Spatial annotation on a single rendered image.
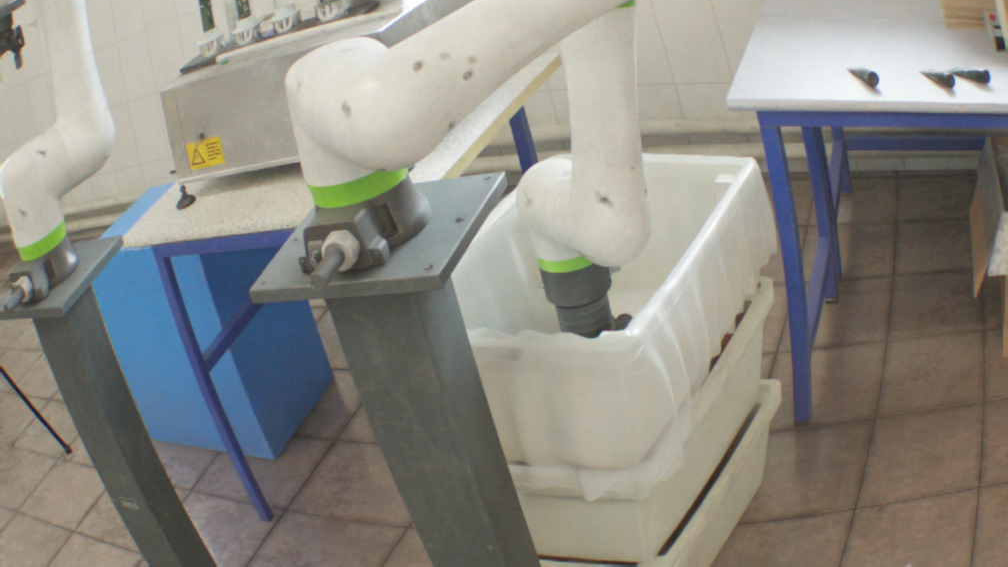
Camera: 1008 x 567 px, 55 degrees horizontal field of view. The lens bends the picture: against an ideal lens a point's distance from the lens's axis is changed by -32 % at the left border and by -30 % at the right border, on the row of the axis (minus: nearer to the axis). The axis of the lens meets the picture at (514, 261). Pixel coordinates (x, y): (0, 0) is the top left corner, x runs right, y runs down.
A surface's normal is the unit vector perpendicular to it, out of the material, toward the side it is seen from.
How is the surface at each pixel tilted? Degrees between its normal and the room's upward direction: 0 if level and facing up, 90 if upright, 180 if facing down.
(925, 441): 0
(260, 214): 0
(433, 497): 90
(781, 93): 0
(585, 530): 96
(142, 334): 90
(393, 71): 37
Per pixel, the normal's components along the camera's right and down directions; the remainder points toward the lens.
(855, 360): -0.22, -0.88
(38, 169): 0.70, 0.10
